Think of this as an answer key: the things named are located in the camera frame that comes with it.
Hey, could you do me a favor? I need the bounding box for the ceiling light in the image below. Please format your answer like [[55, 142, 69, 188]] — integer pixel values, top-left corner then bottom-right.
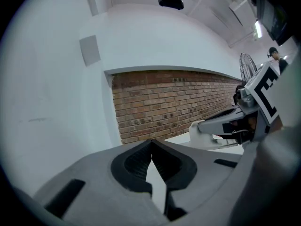
[[254, 19, 265, 40]]

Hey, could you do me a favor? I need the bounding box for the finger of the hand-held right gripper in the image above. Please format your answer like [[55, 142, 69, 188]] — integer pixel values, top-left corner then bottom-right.
[[189, 121, 238, 148]]

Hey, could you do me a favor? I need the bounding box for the black floor fan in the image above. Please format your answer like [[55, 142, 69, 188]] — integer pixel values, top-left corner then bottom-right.
[[239, 52, 258, 83]]

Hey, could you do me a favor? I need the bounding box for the grey wall panel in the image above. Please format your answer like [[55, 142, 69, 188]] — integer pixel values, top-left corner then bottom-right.
[[79, 34, 102, 67]]

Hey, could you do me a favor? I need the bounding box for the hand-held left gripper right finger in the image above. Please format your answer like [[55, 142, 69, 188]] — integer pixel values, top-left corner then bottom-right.
[[151, 139, 245, 226]]

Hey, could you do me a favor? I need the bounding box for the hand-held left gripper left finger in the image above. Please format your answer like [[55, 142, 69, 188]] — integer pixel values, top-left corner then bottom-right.
[[32, 139, 170, 226]]

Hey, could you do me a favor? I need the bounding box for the person's right forearm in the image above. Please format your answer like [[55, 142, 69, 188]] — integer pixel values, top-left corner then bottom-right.
[[270, 115, 285, 130]]

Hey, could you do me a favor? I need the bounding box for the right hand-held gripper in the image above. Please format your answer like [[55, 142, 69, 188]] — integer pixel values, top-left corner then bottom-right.
[[197, 53, 301, 146]]

